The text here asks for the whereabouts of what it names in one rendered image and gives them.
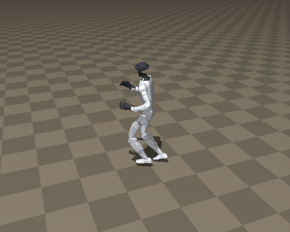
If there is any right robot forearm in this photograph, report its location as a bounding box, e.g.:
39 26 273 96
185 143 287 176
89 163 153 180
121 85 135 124
131 87 139 92

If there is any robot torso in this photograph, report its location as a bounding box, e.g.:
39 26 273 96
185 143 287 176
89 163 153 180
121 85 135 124
138 76 154 120

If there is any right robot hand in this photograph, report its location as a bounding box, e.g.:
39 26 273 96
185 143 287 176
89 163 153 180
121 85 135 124
119 81 136 90

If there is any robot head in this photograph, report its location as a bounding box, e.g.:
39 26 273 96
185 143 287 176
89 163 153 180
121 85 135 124
135 62 150 81

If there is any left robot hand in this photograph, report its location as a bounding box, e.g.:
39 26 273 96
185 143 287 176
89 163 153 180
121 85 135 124
119 100 135 111

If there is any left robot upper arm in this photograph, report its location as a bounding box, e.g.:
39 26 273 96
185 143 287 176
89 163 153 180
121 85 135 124
139 83 151 109

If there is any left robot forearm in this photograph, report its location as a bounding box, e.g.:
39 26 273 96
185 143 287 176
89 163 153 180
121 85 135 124
130 103 148 112

